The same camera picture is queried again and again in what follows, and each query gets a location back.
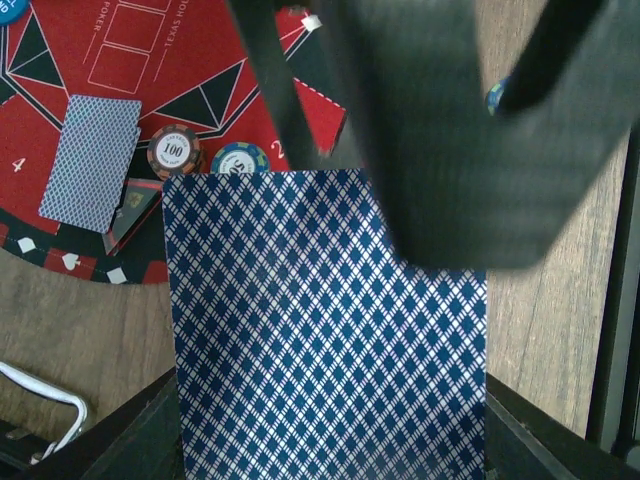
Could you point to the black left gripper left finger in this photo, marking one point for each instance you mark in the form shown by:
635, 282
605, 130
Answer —
140, 440

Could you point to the face-down cards seat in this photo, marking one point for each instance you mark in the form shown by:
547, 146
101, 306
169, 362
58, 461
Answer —
95, 149

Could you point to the teal poker chip stack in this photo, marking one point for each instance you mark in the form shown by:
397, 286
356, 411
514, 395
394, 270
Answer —
494, 95

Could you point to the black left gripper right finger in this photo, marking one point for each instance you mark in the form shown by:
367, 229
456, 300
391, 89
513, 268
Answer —
523, 442

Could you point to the blue dealer button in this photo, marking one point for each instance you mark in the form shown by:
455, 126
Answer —
12, 10

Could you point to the black poker chip case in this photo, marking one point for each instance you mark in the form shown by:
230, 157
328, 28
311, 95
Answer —
38, 418

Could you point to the single teal poker chip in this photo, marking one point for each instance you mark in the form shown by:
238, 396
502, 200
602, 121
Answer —
240, 157

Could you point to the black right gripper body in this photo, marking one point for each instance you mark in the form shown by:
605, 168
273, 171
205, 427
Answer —
461, 187

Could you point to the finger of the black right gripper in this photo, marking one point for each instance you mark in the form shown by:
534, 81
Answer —
255, 22

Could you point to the blue patterned card deck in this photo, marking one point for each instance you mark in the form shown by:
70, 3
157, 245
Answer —
305, 348

